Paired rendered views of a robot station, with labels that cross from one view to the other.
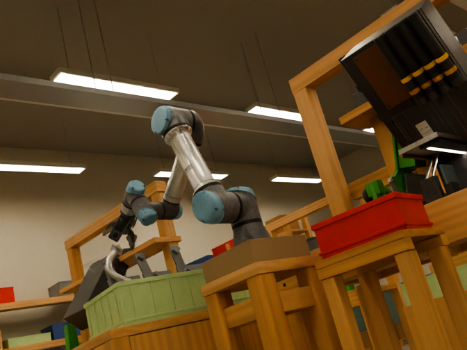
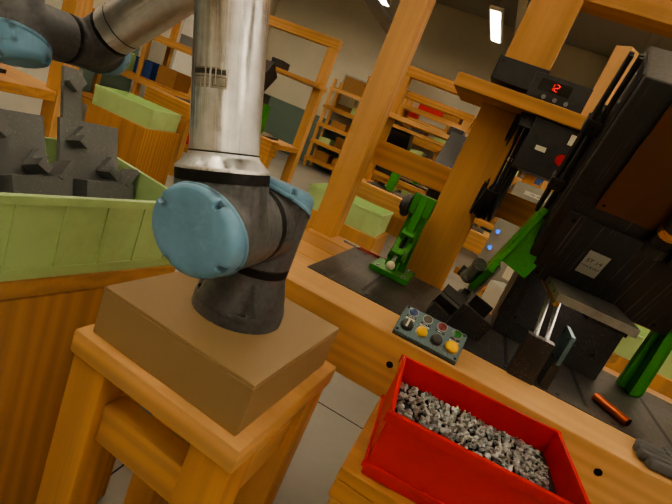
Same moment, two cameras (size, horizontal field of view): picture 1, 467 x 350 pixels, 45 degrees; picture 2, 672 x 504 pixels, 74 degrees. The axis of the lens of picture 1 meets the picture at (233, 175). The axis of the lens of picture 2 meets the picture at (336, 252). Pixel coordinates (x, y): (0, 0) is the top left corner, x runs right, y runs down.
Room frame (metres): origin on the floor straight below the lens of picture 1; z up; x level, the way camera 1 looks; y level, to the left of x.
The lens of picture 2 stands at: (1.43, 0.21, 1.27)
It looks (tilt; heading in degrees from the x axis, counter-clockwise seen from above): 15 degrees down; 332
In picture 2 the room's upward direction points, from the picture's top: 23 degrees clockwise
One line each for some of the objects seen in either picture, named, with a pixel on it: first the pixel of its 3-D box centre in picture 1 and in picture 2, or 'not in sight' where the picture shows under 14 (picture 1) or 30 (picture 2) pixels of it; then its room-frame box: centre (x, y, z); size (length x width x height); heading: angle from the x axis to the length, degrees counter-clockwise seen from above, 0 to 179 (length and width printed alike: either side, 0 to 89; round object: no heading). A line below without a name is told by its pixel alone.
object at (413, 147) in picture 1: (443, 148); (578, 295); (2.10, -0.79, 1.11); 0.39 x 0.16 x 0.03; 137
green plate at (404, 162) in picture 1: (408, 152); (526, 245); (2.23, -0.71, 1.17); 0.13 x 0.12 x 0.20; 47
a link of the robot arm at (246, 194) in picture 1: (240, 206); (267, 218); (2.08, 0.00, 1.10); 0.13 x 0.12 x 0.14; 139
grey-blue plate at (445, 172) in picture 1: (452, 182); (555, 356); (2.05, -0.76, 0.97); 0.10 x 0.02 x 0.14; 137
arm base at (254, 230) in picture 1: (250, 236); (246, 283); (2.08, 0.00, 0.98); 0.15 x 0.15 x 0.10
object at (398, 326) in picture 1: (381, 339); not in sight; (11.62, -1.92, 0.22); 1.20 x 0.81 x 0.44; 140
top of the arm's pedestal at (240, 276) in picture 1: (260, 276); (219, 359); (2.08, 0.00, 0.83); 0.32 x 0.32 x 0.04; 43
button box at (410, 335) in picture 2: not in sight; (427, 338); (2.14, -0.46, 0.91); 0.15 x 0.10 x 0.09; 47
